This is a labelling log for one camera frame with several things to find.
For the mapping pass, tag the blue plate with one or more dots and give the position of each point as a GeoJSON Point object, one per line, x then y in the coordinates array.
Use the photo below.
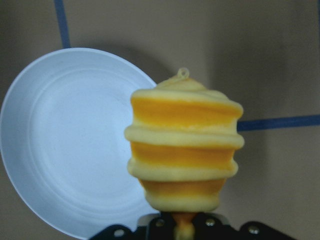
{"type": "Point", "coordinates": [62, 140]}

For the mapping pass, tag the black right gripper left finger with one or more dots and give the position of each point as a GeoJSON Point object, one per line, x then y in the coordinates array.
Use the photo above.
{"type": "Point", "coordinates": [155, 226]}

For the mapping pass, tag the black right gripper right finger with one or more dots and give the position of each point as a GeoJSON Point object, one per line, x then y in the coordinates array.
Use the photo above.
{"type": "Point", "coordinates": [209, 226]}

